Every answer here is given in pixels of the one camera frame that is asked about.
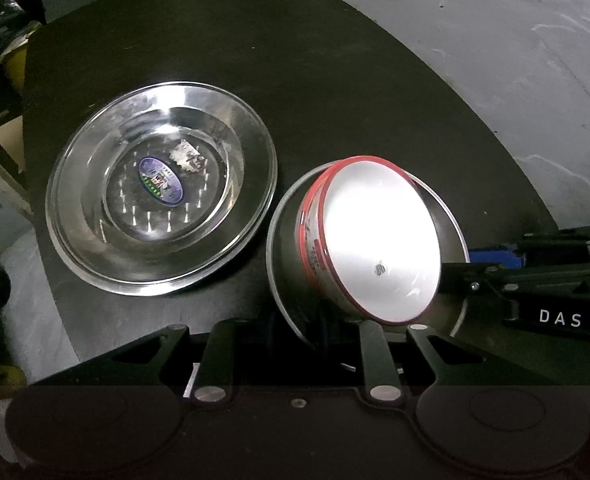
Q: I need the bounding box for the large white red-rimmed bowl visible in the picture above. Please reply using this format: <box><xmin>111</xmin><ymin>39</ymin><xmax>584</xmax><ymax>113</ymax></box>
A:
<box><xmin>299</xmin><ymin>157</ymin><xmax>356</xmax><ymax>318</ymax></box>

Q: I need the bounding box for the stainless steel bowl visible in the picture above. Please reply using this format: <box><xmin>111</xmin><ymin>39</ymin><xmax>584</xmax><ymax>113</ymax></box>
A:
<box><xmin>266</xmin><ymin>159</ymin><xmax>472</xmax><ymax>352</ymax></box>

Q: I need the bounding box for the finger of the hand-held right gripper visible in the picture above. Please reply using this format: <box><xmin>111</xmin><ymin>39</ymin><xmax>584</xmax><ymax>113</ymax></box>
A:
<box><xmin>469</xmin><ymin>241</ymin><xmax>527</xmax><ymax>268</ymax></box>
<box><xmin>438</xmin><ymin>262</ymin><xmax>517</xmax><ymax>307</ymax></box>

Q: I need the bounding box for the stainless steel plate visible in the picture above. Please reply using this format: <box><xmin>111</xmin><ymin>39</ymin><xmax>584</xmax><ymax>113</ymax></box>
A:
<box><xmin>45</xmin><ymin>79</ymin><xmax>279</xmax><ymax>297</ymax></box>

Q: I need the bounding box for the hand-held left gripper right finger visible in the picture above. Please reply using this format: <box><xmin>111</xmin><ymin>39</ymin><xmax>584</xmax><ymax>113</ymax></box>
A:
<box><xmin>359</xmin><ymin>320</ymin><xmax>556</xmax><ymax>405</ymax></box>

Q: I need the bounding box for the small white bowl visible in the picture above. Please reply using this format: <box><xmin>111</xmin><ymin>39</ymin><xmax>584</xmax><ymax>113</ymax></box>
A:
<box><xmin>317</xmin><ymin>155</ymin><xmax>444</xmax><ymax>326</ymax></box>

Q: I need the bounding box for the yellow container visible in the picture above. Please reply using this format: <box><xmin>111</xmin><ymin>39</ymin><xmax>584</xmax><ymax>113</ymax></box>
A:
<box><xmin>0</xmin><ymin>44</ymin><xmax>30</xmax><ymax>92</ymax></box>

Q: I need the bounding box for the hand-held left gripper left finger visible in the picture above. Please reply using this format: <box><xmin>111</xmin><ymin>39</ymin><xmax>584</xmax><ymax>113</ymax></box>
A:
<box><xmin>29</xmin><ymin>320</ymin><xmax>239</xmax><ymax>406</ymax></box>

